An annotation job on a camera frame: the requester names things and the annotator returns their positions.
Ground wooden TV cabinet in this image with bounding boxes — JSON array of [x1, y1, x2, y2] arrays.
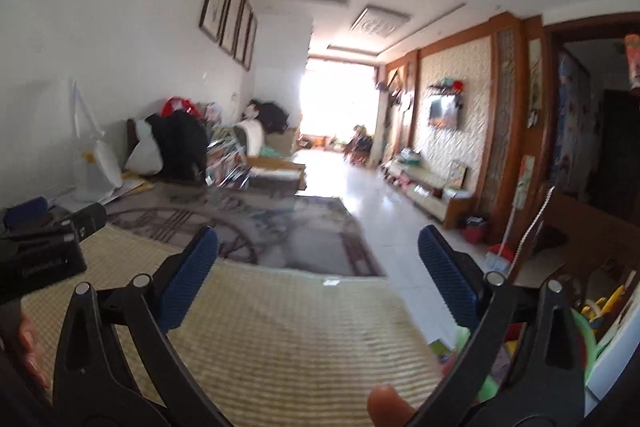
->
[[380, 159, 475, 230]]

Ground dark wooden carved chair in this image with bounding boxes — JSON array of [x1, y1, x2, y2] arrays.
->
[[508, 183, 639, 291]]

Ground person left hand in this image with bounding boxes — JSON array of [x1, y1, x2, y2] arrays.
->
[[15, 312, 50, 390]]

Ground yellow blue child potty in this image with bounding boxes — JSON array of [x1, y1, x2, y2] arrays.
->
[[582, 285, 626, 332]]

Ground beige striped table mat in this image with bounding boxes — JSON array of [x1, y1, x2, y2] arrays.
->
[[22, 225, 442, 426]]

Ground red bin with green rim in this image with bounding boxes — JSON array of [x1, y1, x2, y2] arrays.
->
[[451, 305, 599, 403]]

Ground black clothes pile on sofa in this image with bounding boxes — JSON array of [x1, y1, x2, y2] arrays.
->
[[145, 110, 209, 183]]

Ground person right hand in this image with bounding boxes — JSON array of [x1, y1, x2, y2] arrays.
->
[[367, 386, 416, 427]]

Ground wall mounted television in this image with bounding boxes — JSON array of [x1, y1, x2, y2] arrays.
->
[[427, 94, 460, 130]]

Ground small red floor bin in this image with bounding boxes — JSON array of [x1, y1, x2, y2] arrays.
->
[[463, 216, 488, 245]]

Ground white desk fan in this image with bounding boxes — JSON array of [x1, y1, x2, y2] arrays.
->
[[70, 80, 124, 202]]

